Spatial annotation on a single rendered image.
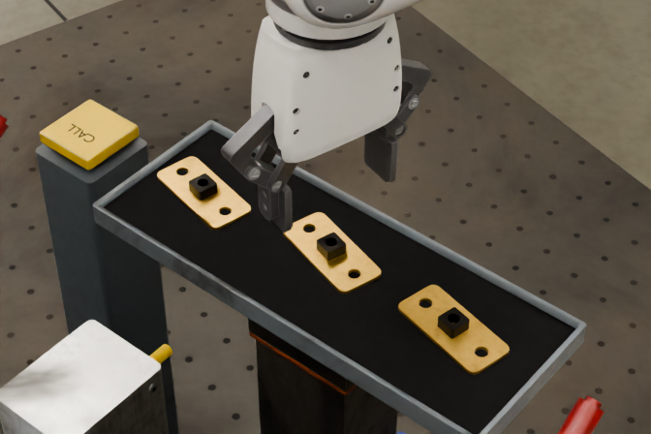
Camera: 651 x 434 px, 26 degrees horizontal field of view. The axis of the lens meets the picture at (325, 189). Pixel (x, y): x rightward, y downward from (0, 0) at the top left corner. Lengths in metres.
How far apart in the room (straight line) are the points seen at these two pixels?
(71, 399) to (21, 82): 1.03
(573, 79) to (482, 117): 1.27
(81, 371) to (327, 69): 0.31
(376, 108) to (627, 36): 2.40
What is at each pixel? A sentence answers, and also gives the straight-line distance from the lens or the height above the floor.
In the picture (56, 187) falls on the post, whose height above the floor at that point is 1.11.
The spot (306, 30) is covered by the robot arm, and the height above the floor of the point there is 1.39.
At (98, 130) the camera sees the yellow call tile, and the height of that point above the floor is 1.16.
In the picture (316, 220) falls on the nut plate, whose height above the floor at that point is 1.16.
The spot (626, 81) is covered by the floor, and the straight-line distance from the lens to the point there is 3.21.
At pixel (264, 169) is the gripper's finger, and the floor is 1.28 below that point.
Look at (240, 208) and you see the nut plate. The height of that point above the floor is 1.16.
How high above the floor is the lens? 1.91
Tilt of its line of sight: 42 degrees down
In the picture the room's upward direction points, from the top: straight up
